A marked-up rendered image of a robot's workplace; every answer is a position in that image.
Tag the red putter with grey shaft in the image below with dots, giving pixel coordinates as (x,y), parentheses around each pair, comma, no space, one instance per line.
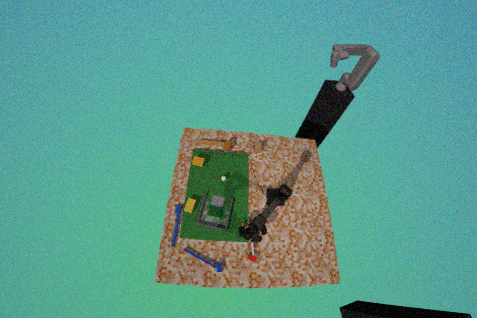
(251,257)

